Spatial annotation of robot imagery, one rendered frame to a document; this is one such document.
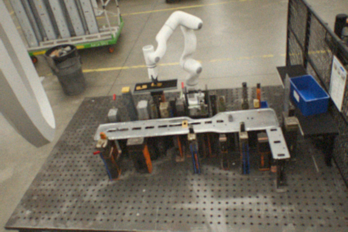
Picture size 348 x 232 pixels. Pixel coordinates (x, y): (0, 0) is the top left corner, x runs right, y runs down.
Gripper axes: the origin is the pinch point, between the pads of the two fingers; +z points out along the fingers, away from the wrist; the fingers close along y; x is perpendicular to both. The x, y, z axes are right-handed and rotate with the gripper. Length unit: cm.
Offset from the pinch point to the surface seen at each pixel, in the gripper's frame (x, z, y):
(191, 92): 32.3, 3.0, 10.6
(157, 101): -0.5, 15.9, 5.1
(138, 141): 0, 16, 54
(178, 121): 23.3, 18.8, 26.9
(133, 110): -22.8, 23.1, 8.7
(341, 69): 130, -23, 23
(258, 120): 82, 19, 23
